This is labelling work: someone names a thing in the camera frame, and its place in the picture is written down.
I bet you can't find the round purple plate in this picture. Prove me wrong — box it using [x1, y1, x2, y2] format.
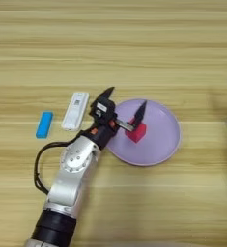
[105, 98, 183, 167]

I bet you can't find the white remote-shaped device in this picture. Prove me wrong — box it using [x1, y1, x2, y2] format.
[61, 91, 90, 132]

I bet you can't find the red cube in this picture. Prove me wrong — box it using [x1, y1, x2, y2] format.
[124, 121, 148, 144]

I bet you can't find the blue rectangular block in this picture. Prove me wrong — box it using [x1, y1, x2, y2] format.
[35, 111, 54, 140]

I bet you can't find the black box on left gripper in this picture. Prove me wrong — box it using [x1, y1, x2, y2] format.
[90, 96, 117, 124]

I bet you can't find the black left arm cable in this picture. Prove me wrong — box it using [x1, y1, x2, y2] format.
[33, 139, 79, 196]

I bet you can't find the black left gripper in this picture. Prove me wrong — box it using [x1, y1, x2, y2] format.
[79, 86, 149, 151]

